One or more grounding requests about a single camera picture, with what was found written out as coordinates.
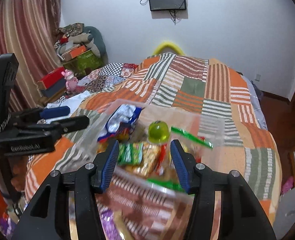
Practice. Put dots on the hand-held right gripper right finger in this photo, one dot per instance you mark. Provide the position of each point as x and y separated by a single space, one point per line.
180 165

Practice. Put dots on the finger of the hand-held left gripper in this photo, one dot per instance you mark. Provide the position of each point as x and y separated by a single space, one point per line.
56 111
72 123

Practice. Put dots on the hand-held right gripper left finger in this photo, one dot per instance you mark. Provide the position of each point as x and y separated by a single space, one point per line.
110 165

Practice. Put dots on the green snack packet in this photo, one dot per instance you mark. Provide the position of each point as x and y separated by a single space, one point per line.
131 153

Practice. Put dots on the green strip zip bag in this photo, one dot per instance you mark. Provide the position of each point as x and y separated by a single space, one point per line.
191 137

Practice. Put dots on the green jelly cup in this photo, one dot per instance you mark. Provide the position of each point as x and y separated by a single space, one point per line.
158 133

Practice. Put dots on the clear plastic storage bin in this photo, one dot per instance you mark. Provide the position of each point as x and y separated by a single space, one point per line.
207 127

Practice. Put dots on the white blue snack packet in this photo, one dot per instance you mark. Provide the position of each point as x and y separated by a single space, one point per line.
122 117

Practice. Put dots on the grey box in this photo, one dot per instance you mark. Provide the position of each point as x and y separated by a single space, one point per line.
53 91

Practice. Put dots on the white cloth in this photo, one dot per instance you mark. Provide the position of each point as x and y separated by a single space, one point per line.
75 101

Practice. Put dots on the red box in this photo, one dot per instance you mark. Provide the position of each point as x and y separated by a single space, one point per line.
51 78

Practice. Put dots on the pink plush toy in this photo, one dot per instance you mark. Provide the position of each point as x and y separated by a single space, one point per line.
71 80

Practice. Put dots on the green box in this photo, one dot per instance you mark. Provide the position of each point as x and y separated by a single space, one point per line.
85 62

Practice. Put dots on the striped curtain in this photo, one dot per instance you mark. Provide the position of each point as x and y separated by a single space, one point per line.
25 30

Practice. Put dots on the orange box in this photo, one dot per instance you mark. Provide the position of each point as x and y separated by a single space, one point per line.
76 51

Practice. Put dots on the checkered patchwork quilt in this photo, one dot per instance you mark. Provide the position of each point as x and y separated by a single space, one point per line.
112 70

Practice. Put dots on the striped patchwork blanket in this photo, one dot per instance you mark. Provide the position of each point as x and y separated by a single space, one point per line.
187 85

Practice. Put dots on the camouflage cloth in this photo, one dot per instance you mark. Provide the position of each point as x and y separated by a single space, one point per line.
72 28

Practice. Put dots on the grey backpack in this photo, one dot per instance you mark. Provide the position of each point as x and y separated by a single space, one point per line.
257 91

